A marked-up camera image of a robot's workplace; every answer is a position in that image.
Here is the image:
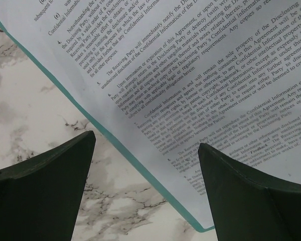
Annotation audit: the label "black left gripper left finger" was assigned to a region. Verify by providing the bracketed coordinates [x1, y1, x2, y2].
[0, 131, 96, 240]

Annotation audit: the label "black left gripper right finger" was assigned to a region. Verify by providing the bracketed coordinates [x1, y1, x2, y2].
[198, 143, 301, 240]

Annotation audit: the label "printed paper sheets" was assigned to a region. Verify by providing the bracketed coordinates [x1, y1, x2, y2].
[0, 1, 301, 232]

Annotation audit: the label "teal plastic file folder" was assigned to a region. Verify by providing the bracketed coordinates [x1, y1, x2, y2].
[0, 10, 216, 231]

